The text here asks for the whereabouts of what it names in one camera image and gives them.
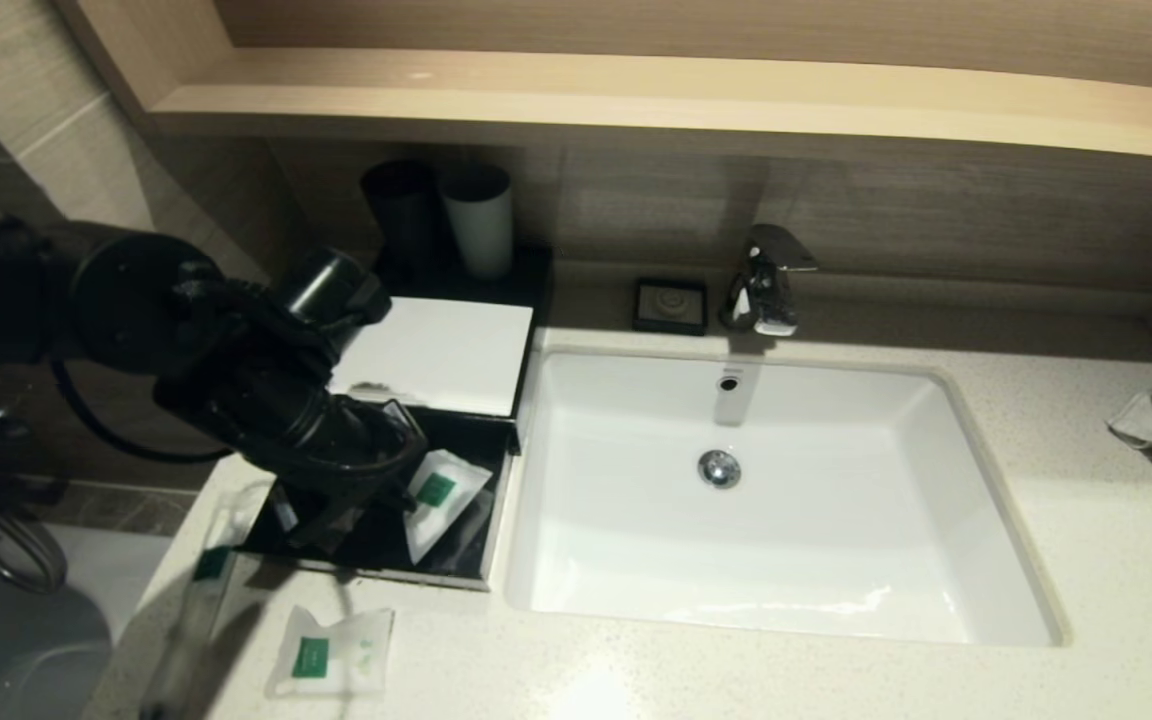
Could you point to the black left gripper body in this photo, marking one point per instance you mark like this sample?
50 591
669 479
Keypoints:
346 445

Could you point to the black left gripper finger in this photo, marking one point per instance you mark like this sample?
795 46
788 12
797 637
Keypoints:
331 515

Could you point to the small sachet with green label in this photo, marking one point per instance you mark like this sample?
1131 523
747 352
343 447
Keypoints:
441 495

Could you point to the black glossy box drawer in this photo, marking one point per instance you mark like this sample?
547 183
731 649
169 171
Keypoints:
471 435

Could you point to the black plastic cup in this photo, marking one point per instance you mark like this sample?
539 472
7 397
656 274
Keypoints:
398 215

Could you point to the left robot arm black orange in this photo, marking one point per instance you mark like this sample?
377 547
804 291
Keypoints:
36 290

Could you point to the black tray with white liner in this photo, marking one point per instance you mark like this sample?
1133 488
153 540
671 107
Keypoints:
456 350

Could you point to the long clear toothbrush packet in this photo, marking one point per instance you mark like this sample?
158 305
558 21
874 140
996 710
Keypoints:
211 565

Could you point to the flat sachet with green label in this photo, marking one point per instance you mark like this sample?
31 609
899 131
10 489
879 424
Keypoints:
331 655

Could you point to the grey plastic cup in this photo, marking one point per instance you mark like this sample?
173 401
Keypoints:
481 235

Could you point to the black square soap dish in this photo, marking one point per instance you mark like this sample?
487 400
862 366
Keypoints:
671 305

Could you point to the chrome sink drain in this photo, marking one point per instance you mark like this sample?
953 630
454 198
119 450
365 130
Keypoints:
719 470

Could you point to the chrome sink faucet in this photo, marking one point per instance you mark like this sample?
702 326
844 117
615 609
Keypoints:
766 290

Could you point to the white ceramic sink basin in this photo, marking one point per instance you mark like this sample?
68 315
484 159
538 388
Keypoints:
836 520

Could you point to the light wooden wall shelf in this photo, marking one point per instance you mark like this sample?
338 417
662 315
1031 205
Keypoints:
636 100

